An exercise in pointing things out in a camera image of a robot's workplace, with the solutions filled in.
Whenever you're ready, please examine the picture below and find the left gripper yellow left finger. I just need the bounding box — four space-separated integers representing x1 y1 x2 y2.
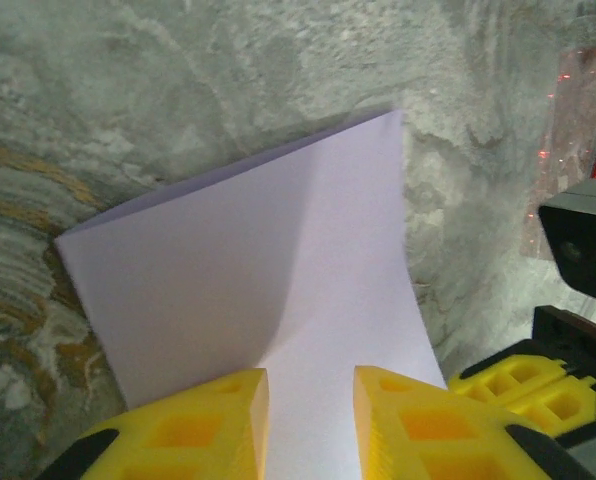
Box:
42 368 271 480

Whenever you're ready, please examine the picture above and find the aluminium table edge rail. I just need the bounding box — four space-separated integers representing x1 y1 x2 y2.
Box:
522 0 596 261

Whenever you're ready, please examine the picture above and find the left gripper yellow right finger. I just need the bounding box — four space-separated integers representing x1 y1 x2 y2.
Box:
353 365 596 480

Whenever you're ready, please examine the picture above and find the lilac paper sheet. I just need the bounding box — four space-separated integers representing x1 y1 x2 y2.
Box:
55 108 449 480

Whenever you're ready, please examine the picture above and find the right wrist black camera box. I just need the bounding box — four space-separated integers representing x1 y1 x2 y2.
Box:
537 179 596 304

